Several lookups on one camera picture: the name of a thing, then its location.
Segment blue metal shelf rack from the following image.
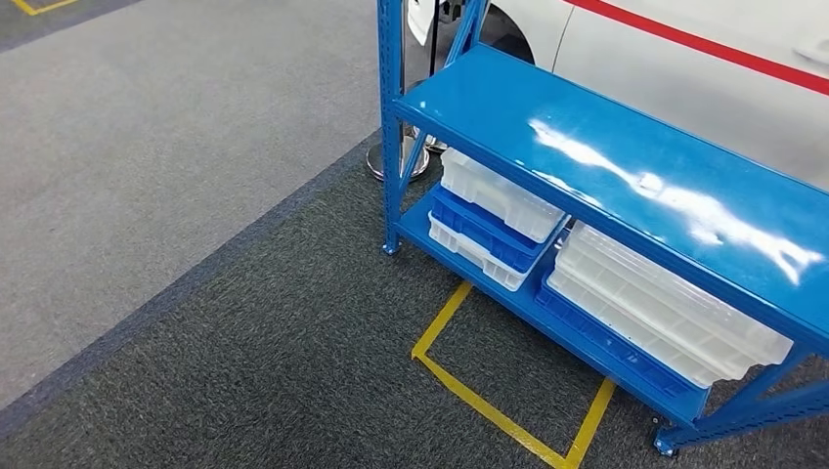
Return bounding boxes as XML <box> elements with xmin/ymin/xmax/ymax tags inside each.
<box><xmin>376</xmin><ymin>0</ymin><xmax>829</xmax><ymax>459</ymax></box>

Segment white car red stripe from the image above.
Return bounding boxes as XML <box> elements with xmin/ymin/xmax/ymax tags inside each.
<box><xmin>406</xmin><ymin>0</ymin><xmax>829</xmax><ymax>192</ymax></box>

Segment chrome stanchion post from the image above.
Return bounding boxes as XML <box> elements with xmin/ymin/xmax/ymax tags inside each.
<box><xmin>366</xmin><ymin>38</ymin><xmax>432</xmax><ymax>183</ymax></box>
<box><xmin>413</xmin><ymin>0</ymin><xmax>450</xmax><ymax>155</ymax></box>

